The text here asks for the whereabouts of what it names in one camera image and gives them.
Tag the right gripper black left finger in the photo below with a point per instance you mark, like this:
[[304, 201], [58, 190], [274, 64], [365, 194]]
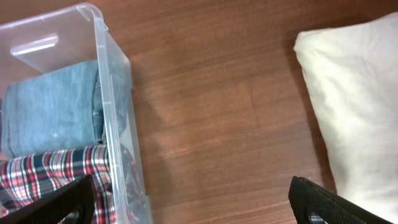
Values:
[[72, 203]]

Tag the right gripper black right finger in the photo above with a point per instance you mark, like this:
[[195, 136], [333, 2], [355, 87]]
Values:
[[311, 203]]

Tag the red navy plaid shirt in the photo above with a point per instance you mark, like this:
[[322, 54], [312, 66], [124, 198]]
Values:
[[28, 178]]

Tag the blue denim jeans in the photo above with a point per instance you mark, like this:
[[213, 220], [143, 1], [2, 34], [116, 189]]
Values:
[[57, 110]]

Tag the folded cream cloth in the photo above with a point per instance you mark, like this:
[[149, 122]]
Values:
[[351, 77]]

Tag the clear plastic storage bin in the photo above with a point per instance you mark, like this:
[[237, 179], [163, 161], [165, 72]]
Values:
[[41, 44]]

